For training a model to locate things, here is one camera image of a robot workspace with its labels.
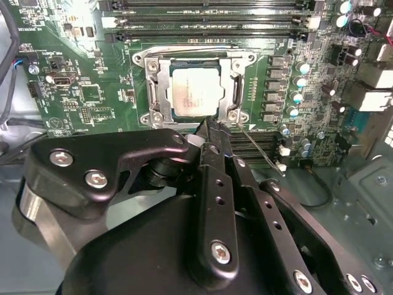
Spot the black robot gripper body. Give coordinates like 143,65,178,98
55,195,300,295

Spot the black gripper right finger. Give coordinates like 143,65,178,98
214,120,385,295

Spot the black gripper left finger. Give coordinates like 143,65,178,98
12,116,241,291

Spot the metal socket cover frame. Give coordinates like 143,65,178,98
144,56,246,124

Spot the silver CPU plate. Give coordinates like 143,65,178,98
170,61,227,119

